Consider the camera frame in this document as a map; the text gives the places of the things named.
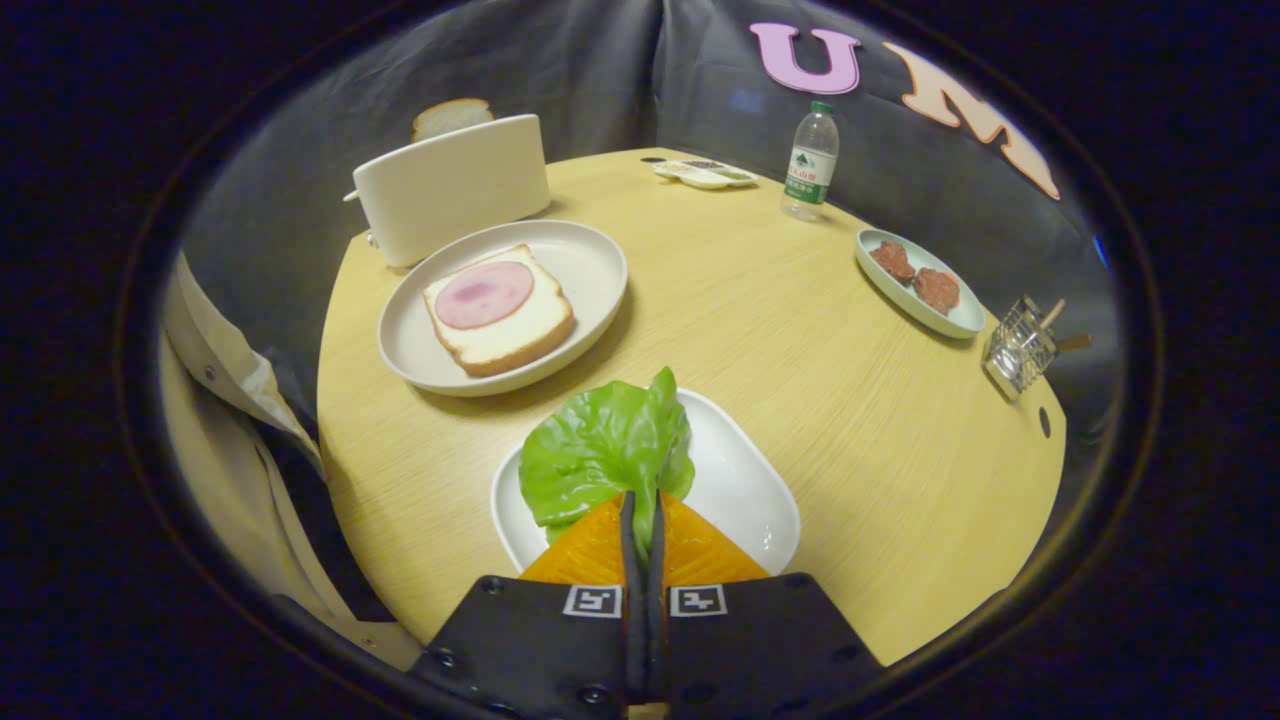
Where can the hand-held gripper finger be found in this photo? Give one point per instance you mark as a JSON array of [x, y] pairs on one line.
[[657, 620], [632, 600]]

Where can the green lettuce leaf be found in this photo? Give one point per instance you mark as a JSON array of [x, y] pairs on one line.
[[600, 450]]

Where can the round white plate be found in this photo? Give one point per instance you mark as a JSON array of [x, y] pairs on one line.
[[590, 270]]

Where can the light blue plate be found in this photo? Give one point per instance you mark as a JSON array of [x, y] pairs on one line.
[[950, 318]]

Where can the white divided bean tray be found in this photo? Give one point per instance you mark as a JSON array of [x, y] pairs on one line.
[[705, 176]]

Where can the bread slice with brown crust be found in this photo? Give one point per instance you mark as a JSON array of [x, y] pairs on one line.
[[510, 340]]

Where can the rounded square white plate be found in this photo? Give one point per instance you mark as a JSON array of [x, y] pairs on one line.
[[740, 490]]

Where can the reddish brown meat piece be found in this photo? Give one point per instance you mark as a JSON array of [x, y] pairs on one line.
[[937, 290]]

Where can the pink ham slice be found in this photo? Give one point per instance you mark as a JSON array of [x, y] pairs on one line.
[[484, 294]]

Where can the white toaster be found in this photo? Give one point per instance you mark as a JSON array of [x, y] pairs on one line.
[[450, 190]]

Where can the clear water bottle green cap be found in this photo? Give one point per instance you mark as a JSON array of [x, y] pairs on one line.
[[810, 170]]

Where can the dark brown meat piece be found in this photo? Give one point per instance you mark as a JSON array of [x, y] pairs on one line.
[[892, 261]]

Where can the toasted bread slice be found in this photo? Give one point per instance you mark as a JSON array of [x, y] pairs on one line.
[[450, 117]]

